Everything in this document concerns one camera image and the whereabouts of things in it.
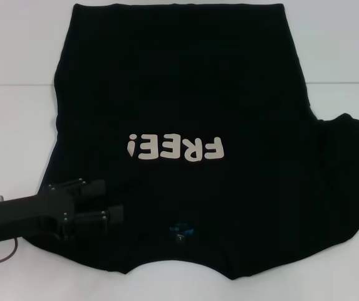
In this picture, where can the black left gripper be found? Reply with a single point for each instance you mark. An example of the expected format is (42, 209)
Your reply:
(16, 216)

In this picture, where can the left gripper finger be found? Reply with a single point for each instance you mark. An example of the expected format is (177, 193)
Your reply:
(116, 214)

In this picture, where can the black t-shirt with FREE print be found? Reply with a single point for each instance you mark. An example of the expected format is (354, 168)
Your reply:
(179, 94)

